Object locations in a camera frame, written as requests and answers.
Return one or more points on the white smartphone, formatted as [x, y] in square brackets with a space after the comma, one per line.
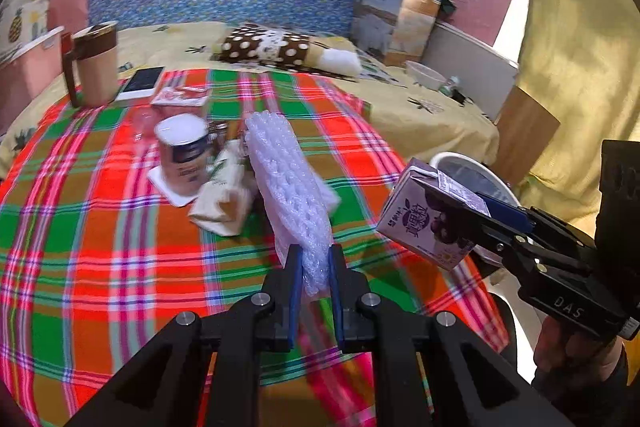
[142, 82]

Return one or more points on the white bubble wrap sheet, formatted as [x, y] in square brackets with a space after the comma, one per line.
[285, 177]

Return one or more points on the brown lidded mug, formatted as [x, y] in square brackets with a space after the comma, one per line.
[95, 72]

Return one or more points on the dark brown snack wrapper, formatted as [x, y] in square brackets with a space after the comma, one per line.
[218, 129]

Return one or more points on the pineapple print cloth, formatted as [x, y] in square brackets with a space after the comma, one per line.
[20, 17]

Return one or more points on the pink clear plastic piece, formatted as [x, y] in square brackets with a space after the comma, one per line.
[142, 122]

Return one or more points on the yellow pineapple print bedsheet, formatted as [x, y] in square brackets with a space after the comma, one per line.
[425, 127]

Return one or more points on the red green plaid blanket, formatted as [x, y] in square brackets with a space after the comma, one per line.
[100, 232]

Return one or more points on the clear plastic bin liner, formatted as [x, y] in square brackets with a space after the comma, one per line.
[467, 174]

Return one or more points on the white bowl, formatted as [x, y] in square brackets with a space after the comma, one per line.
[425, 74]

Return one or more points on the white square card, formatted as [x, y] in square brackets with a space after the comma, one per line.
[167, 193]

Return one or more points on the red and white small box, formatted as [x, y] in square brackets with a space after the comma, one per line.
[175, 97]

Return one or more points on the white cabinet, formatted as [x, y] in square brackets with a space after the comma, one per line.
[465, 57]

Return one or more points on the person's right forearm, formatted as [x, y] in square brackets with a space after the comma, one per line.
[575, 404]

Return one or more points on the person's right hand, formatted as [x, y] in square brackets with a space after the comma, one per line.
[555, 347]

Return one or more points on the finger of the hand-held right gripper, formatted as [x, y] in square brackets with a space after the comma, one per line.
[505, 212]
[500, 239]

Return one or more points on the small green capped bottle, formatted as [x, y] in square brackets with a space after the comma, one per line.
[451, 87]

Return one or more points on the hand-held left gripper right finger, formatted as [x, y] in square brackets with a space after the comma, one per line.
[336, 297]

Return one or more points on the pale spotted print pillow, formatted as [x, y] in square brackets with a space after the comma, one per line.
[375, 67]

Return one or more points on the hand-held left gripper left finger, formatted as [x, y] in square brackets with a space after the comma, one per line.
[295, 287]

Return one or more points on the brown polka dot pillow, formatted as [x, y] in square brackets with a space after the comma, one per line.
[260, 44]

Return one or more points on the cream paper packet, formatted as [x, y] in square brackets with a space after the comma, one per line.
[225, 202]

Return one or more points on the wooden board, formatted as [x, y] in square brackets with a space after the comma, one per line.
[525, 137]

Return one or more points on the white tin can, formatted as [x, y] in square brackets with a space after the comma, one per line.
[182, 157]

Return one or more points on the pink storage box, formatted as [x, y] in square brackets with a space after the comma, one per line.
[30, 72]

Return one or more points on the bedding set box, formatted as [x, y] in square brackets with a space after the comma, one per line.
[380, 17]

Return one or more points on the yellow curtain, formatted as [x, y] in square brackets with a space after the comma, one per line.
[575, 32]

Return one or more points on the purple milk carton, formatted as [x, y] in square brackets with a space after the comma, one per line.
[420, 217]

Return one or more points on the white round trash bin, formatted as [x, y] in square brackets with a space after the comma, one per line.
[510, 194]

